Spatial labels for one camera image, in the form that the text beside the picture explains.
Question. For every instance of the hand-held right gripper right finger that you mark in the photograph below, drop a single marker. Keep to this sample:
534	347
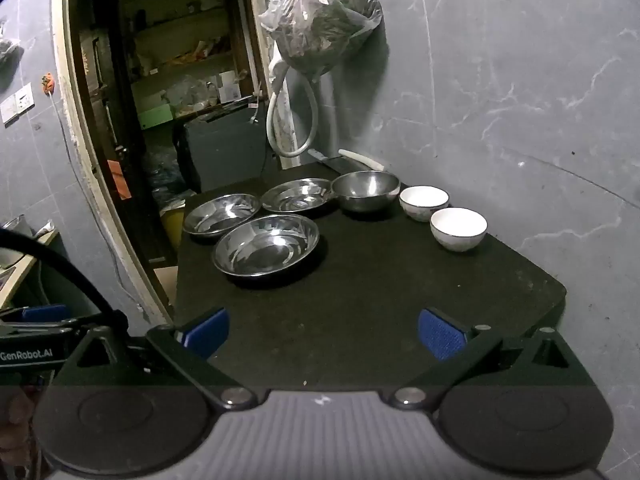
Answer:
440	332

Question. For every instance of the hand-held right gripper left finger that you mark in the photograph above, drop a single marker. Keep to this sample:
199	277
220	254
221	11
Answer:
207	332

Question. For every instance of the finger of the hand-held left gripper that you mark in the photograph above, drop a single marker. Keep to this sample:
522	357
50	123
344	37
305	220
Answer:
45	313

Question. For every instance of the steel plate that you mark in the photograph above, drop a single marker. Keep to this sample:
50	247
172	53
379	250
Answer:
222	214
296	196
265	246

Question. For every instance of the white ceramic bowl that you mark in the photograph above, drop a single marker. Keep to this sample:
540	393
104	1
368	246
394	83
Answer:
424	202
458	230

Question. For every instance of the steel bowl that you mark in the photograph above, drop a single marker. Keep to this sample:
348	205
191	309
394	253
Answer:
365	190

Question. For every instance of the kitchen counter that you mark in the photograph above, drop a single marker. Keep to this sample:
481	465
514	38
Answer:
20	270

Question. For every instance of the yellow bin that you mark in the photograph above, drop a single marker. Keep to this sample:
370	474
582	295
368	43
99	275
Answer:
172	230

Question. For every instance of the grey washing machine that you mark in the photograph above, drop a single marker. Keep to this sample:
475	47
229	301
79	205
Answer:
225	150

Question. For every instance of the white bar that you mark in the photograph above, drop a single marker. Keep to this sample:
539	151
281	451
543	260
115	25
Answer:
362	159

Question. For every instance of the steel cleaver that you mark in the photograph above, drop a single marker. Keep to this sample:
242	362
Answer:
332	161

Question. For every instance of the dark wooden door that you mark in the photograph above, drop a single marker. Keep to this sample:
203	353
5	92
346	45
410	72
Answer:
100	110

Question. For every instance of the green box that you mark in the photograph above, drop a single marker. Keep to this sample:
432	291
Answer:
155	118

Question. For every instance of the orange plug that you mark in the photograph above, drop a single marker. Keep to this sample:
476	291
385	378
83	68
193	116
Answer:
47	84

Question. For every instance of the white box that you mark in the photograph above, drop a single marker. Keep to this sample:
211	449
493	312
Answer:
228	86

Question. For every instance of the dark hanging bag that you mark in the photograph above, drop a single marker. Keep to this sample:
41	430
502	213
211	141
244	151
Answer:
9	50

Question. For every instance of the cluttered storage shelf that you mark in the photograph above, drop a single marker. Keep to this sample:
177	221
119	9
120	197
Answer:
190	50

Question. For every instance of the clear plastic bag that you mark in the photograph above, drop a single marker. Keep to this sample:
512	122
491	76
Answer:
325	15

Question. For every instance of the wall poster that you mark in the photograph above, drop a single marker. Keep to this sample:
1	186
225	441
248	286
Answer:
119	180

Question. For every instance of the pale door frame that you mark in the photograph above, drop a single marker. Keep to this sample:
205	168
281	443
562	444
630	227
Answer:
75	110

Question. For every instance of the white wall switch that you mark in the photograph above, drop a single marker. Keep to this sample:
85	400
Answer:
17	105

